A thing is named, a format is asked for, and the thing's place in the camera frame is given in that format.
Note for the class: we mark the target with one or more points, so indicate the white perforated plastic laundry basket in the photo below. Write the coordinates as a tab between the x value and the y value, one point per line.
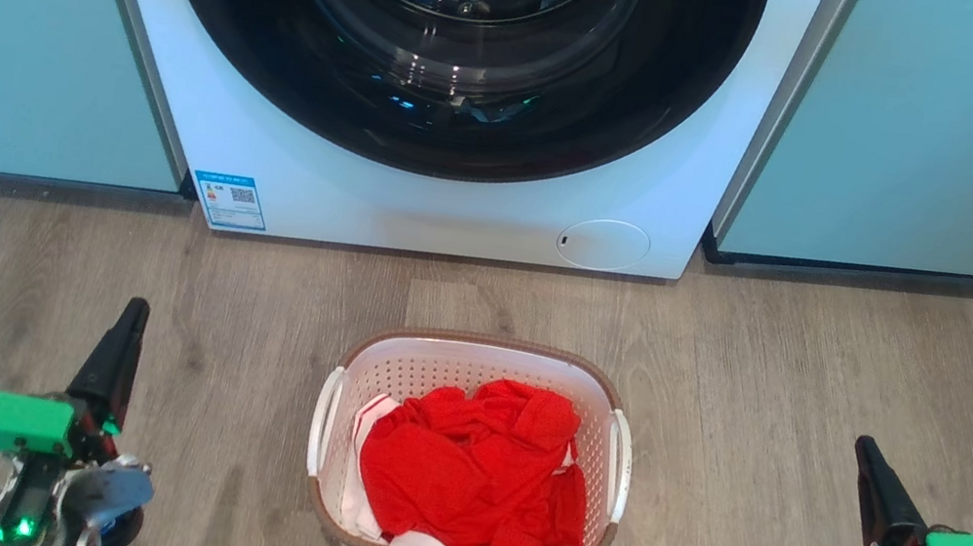
431	368

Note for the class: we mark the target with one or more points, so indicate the blue energy label sticker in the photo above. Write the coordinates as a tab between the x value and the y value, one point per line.
230	201

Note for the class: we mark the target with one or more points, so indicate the white garment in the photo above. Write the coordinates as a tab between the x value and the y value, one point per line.
355	500

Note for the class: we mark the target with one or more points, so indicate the black round washer door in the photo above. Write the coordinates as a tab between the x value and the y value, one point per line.
222	21

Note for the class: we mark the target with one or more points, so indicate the red mesh garment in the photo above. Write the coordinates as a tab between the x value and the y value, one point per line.
461	481

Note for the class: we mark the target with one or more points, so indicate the wide pale green cabinet door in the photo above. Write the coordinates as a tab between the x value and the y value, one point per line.
945	132

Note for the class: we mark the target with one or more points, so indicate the white washing machine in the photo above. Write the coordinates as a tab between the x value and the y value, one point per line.
456	217

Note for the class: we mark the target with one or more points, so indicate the round white filter cover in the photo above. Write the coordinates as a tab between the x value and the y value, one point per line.
604	244

